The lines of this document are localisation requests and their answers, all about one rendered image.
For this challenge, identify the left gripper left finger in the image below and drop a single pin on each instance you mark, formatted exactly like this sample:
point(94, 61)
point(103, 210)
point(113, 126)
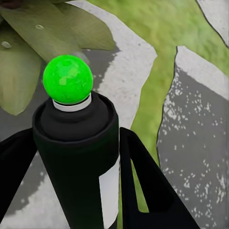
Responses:
point(16, 155)

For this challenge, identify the pot plant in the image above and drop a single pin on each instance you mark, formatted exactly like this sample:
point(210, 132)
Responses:
point(45, 30)

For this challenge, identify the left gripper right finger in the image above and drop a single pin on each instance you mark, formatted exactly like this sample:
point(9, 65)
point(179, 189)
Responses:
point(166, 210)

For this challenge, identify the insectifuge atomizer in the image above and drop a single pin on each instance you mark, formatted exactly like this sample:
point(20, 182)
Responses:
point(76, 131)

